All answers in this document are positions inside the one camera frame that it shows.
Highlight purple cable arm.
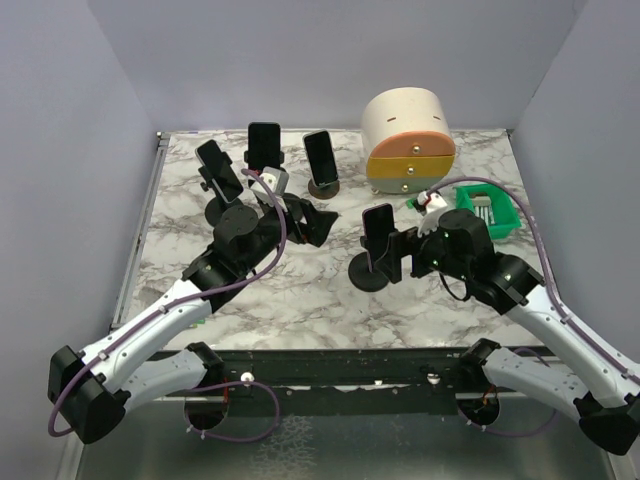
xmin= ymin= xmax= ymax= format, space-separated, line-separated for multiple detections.
xmin=424 ymin=175 xmax=640 ymax=386
xmin=47 ymin=167 xmax=289 ymax=437

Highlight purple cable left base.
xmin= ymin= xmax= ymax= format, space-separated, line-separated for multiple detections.
xmin=172 ymin=379 xmax=281 ymax=444

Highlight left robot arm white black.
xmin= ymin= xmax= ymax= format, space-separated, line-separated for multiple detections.
xmin=47 ymin=194 xmax=339 ymax=444

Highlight purple smartphone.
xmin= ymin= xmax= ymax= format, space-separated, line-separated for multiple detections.
xmin=362 ymin=203 xmax=395 ymax=241

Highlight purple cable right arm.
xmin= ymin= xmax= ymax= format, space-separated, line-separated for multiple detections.
xmin=424 ymin=175 xmax=640 ymax=386

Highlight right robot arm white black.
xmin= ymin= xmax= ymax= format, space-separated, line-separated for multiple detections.
xmin=361 ymin=204 xmax=639 ymax=455

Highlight purple cable base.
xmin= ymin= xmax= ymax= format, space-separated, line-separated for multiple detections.
xmin=464 ymin=409 xmax=560 ymax=439
xmin=172 ymin=379 xmax=281 ymax=444

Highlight black phone stand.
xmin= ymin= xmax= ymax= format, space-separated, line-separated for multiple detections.
xmin=198 ymin=152 xmax=244 ymax=227
xmin=244 ymin=149 xmax=285 ymax=172
xmin=348 ymin=228 xmax=396 ymax=293

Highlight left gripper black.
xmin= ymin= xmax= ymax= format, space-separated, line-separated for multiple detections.
xmin=240 ymin=194 xmax=338 ymax=274

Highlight tall black smartphone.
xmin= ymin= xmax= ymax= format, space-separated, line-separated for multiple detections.
xmin=247 ymin=122 xmax=281 ymax=152

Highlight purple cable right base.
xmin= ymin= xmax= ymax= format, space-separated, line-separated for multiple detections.
xmin=464 ymin=409 xmax=560 ymax=439

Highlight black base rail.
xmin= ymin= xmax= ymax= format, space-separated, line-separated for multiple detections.
xmin=218 ymin=347 xmax=489 ymax=416

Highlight green plastic bin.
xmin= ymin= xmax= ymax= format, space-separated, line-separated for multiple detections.
xmin=456 ymin=183 xmax=522 ymax=240

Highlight cream drawer cabinet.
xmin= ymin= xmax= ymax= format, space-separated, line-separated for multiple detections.
xmin=361 ymin=87 xmax=456 ymax=194

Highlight black smartphone on wooden stand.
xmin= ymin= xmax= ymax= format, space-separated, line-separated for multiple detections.
xmin=303 ymin=130 xmax=338 ymax=187

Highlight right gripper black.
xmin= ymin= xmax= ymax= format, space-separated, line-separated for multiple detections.
xmin=375 ymin=214 xmax=471 ymax=283

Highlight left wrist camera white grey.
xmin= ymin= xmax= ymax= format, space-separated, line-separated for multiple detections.
xmin=250 ymin=166 xmax=289 ymax=207

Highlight black smartphone far left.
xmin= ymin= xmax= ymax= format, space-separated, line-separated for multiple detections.
xmin=195 ymin=140 xmax=244 ymax=204

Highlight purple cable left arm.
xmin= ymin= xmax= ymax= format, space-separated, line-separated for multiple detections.
xmin=47 ymin=167 xmax=289 ymax=437

